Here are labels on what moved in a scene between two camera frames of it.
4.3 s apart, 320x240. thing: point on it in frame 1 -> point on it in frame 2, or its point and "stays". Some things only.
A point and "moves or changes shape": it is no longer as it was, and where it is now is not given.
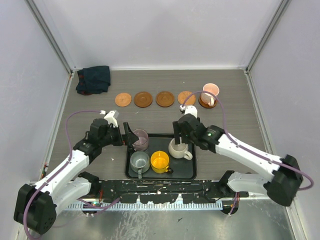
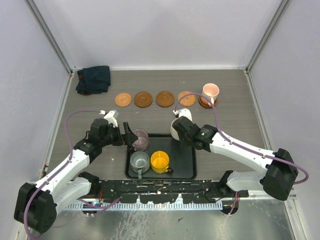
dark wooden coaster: [165, 99] stays
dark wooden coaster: [143, 99] stays
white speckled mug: [179, 150] moves or changes shape
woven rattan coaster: [190, 100] stays
